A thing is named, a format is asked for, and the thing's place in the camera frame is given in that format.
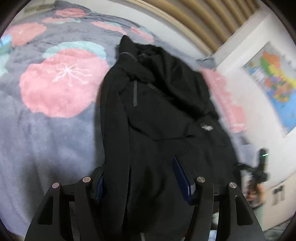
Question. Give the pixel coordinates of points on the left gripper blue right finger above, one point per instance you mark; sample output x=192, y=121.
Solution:
x=198, y=193

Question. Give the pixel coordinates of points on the grey blanket with pink clouds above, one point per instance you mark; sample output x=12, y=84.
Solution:
x=50, y=86

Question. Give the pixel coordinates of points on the pink pillow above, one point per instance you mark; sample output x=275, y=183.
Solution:
x=232, y=113

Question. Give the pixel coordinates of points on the person's right hand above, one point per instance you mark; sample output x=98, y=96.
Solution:
x=255, y=195

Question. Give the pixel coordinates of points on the wooden slatted headboard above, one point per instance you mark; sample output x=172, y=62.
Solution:
x=208, y=24

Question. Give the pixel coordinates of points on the colourful wall map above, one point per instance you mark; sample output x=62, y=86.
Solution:
x=275, y=75

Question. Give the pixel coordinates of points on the wall socket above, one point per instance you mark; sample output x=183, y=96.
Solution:
x=278, y=194

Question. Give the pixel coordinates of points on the black jacket with grey piping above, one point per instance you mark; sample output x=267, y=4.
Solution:
x=153, y=108

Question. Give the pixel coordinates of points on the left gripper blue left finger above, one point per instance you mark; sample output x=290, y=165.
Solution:
x=87, y=193

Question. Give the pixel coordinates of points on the grey pillow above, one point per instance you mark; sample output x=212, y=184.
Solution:
x=208, y=63

